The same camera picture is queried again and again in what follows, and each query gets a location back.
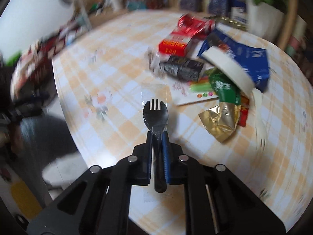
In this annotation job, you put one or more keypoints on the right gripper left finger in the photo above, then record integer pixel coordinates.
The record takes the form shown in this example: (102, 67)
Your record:
(142, 167)

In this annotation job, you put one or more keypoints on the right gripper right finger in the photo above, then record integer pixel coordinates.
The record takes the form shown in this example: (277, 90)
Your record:
(172, 166)

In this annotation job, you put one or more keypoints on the black plastic spork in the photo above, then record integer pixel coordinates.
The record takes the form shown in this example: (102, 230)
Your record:
(155, 115)

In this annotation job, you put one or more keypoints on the green gold snack bag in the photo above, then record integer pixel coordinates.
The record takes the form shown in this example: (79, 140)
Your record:
(221, 120)

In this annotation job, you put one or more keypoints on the white colourful wrapper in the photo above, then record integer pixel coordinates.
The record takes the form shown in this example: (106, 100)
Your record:
(184, 93)

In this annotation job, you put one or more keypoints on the small red wrapper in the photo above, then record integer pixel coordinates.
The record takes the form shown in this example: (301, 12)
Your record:
(245, 103)

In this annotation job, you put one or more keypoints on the black snack box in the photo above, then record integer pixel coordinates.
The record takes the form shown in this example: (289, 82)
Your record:
(182, 68)

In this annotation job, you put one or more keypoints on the red snack box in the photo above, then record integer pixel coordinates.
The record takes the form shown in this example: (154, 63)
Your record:
(175, 44)

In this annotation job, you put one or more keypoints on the blue snack bag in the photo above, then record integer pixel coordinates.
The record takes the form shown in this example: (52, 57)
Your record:
(253, 60)

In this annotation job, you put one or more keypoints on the red soda can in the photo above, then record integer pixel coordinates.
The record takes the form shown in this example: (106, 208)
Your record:
(196, 27)

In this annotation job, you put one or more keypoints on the yellow plaid tablecloth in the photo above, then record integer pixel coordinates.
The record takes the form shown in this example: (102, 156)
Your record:
(99, 80)

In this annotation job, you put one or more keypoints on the white flower pot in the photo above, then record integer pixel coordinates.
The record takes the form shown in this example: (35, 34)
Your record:
(264, 20)

